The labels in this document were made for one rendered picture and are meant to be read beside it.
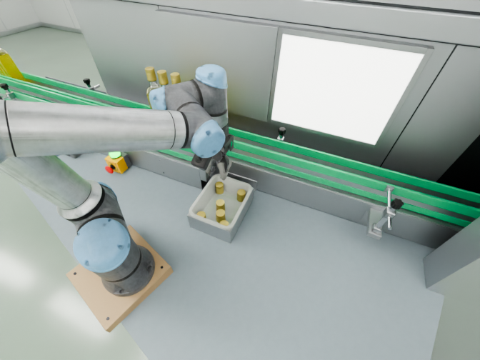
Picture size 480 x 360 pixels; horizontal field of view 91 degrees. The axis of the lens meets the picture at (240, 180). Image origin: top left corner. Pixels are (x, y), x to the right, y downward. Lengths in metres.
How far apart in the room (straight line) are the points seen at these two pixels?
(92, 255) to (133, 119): 0.35
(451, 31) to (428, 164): 0.44
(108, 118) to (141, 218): 0.63
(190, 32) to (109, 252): 0.78
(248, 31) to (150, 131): 0.58
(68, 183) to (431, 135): 1.08
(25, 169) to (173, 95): 0.32
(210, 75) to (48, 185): 0.43
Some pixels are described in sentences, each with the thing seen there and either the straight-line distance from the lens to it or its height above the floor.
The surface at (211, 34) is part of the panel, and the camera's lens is 0.98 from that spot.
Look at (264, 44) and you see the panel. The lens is 0.90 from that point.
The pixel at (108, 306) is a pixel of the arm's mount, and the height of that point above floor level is 0.78.
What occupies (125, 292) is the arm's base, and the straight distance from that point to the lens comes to 0.81.
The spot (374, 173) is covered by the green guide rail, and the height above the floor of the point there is 0.94.
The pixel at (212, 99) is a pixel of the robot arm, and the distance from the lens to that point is 0.62.
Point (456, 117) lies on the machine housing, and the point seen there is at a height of 1.14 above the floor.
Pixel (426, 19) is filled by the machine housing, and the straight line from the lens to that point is 0.86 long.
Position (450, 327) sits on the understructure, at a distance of 1.25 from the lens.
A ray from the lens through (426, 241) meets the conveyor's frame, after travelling 1.09.
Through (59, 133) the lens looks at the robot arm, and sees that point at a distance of 0.41.
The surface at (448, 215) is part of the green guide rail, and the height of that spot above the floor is 0.91.
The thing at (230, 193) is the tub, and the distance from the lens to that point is 0.99.
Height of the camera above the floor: 1.53
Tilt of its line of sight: 47 degrees down
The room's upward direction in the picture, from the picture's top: 2 degrees clockwise
